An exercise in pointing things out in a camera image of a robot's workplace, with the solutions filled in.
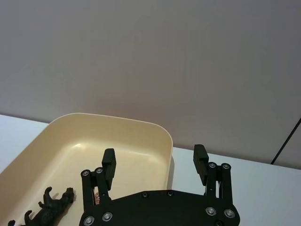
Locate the small orange printed item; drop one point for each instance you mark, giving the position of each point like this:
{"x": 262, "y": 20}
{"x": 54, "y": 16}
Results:
{"x": 96, "y": 196}

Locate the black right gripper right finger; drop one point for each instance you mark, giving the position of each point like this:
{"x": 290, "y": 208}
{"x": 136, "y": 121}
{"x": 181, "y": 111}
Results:
{"x": 200, "y": 164}

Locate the black toy animal figure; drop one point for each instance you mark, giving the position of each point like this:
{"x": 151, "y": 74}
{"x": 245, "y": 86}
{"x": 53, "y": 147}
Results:
{"x": 54, "y": 207}

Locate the cream plastic tray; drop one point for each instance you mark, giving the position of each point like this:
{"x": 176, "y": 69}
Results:
{"x": 94, "y": 141}

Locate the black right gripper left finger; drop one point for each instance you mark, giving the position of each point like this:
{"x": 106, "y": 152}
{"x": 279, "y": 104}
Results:
{"x": 108, "y": 169}

